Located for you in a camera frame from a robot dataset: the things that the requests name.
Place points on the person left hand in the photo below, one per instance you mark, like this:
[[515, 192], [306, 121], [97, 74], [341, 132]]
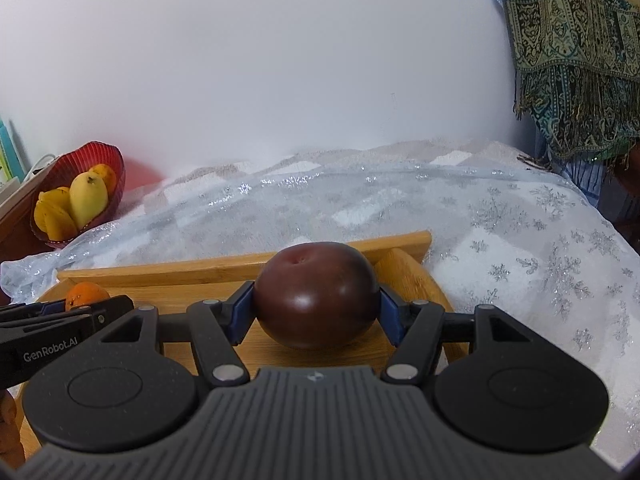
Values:
[[11, 448]]

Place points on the yellow mango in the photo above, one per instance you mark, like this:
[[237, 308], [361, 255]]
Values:
[[88, 198]]

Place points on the bamboo serving tray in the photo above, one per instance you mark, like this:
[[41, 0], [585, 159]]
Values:
[[168, 396]]

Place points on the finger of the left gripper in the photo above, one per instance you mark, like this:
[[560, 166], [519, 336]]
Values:
[[37, 308], [103, 312]]

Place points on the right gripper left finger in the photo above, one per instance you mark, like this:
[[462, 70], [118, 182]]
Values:
[[216, 328]]

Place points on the white rectangular tray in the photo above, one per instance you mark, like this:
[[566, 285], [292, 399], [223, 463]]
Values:
[[12, 190]]

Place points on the white snowflake tablecloth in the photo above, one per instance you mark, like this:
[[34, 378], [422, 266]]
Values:
[[522, 239]]

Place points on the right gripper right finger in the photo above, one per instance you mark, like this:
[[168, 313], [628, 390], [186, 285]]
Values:
[[413, 329]]

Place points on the dark purple plum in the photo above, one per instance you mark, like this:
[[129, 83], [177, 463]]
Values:
[[316, 296]]

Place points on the orange mandarin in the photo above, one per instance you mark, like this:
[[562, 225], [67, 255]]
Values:
[[83, 294]]

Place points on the red fruit bowl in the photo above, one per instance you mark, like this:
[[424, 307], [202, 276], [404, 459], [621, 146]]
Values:
[[105, 160]]

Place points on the green patterned fringed shawl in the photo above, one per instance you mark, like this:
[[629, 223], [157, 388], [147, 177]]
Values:
[[577, 73]]

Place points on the yellow starfruit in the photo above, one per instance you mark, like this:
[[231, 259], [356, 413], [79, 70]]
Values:
[[52, 215]]

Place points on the wooden cabinet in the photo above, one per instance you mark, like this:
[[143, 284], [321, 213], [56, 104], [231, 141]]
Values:
[[17, 238]]

